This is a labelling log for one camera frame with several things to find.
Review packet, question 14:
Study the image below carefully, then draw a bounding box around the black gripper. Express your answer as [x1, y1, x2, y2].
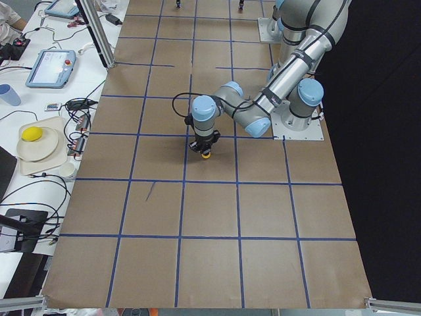
[189, 130, 220, 154]

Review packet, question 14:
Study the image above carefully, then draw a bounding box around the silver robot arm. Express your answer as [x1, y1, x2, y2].
[184, 1, 350, 157]
[271, 0, 284, 34]

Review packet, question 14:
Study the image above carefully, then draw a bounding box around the red circuit board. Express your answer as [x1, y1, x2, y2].
[68, 137, 86, 157]

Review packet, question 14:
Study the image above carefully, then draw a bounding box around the white paper cup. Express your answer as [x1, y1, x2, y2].
[59, 162, 78, 182]

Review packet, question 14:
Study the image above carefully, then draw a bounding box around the black power adapter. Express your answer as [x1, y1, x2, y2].
[105, 14, 123, 26]

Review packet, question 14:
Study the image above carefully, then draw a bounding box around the beige plate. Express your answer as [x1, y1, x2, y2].
[16, 127, 59, 161]

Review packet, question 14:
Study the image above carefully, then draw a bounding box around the near blue teach pendant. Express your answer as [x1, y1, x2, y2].
[26, 49, 76, 89]

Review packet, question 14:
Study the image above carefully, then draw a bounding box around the blue teach pendant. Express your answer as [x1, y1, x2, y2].
[44, 0, 79, 19]
[26, 49, 76, 89]

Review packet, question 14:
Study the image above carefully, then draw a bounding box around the yellow lemon toy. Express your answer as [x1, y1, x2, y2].
[21, 126, 43, 142]

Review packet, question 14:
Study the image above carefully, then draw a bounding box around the beige tray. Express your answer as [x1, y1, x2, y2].
[16, 117, 67, 176]

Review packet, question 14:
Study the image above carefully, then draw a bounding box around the far blue teach pendant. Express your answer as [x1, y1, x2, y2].
[44, 0, 79, 19]

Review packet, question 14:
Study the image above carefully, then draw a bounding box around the black laptop edge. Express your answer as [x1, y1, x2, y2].
[0, 147, 17, 199]

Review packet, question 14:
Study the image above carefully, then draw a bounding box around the light blue cup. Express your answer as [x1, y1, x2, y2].
[0, 84, 21, 106]

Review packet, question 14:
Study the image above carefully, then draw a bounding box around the person in white shirt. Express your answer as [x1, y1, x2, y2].
[0, 2, 27, 45]

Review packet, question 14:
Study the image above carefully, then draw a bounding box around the black braided cable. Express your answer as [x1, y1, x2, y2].
[172, 92, 202, 119]

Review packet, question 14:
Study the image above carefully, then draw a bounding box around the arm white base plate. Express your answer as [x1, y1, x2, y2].
[257, 17, 284, 44]
[271, 101, 324, 141]

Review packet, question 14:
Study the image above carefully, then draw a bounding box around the aluminium frame post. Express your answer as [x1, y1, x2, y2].
[75, 0, 115, 68]

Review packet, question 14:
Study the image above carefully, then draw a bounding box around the black camera stand base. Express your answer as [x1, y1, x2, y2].
[1, 209, 48, 253]

